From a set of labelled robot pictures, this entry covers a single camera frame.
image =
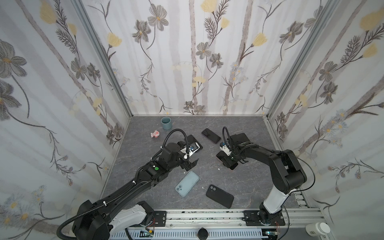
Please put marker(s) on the black smartphone centre back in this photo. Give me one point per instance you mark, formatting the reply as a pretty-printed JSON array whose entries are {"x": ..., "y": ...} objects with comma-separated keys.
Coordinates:
[{"x": 210, "y": 135}]

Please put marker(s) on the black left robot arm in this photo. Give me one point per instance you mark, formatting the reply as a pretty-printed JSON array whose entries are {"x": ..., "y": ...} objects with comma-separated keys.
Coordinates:
[{"x": 99, "y": 220}]

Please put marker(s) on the black smartphone far right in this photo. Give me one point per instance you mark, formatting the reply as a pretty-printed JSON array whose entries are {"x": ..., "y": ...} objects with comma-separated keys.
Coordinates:
[{"x": 241, "y": 138}]

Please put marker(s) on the black knob on rail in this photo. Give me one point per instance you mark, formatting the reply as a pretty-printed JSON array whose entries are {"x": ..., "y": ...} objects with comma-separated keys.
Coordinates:
[{"x": 202, "y": 234}]

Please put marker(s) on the black phone case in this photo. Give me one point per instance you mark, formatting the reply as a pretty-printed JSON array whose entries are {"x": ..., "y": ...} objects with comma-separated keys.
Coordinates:
[{"x": 220, "y": 196}]

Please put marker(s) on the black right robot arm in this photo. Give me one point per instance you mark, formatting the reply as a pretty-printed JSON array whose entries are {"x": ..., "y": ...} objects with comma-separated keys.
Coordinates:
[{"x": 287, "y": 173}]

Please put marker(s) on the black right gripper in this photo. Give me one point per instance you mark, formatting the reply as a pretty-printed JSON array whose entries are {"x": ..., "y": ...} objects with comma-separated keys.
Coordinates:
[{"x": 226, "y": 160}]

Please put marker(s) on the teal ceramic cup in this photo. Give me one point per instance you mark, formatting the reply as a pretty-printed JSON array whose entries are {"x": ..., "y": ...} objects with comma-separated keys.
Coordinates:
[{"x": 166, "y": 123}]

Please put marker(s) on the light blue phone case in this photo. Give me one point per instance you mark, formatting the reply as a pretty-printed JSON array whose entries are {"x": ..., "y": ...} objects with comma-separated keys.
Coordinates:
[{"x": 187, "y": 183}]

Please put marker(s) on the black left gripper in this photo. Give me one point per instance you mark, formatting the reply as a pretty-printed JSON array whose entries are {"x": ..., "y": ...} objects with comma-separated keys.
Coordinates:
[{"x": 188, "y": 165}]

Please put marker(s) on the black smartphone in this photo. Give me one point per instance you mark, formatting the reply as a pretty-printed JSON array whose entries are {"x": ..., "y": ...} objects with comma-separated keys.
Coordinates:
[
  {"x": 241, "y": 138},
  {"x": 210, "y": 135}
]

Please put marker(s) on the purple-edged smartphone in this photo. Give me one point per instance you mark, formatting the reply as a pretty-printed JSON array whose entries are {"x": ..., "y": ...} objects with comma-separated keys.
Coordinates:
[{"x": 223, "y": 159}]

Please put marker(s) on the pink pig figurine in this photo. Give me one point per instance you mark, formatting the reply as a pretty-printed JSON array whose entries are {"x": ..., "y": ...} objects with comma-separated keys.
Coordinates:
[{"x": 155, "y": 134}]

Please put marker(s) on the blue-edged smartphone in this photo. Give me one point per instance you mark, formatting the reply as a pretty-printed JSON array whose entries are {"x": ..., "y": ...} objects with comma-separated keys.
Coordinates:
[{"x": 194, "y": 144}]

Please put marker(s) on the white cylinder device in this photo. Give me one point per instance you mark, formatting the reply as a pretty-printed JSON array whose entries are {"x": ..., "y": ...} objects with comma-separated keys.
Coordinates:
[{"x": 318, "y": 229}]

